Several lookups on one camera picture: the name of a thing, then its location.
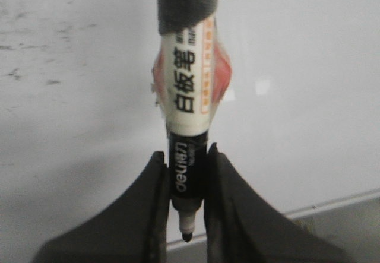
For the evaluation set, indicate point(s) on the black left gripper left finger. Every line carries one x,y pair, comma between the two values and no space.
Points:
131,229

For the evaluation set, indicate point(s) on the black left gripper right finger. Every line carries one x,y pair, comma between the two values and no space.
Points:
243,227

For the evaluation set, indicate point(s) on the black and white whiteboard marker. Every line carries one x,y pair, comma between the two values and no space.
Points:
191,73

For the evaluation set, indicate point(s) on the black marker cap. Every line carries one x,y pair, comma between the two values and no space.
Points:
176,15

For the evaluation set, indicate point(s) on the white whiteboard with aluminium frame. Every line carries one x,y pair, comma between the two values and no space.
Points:
300,120

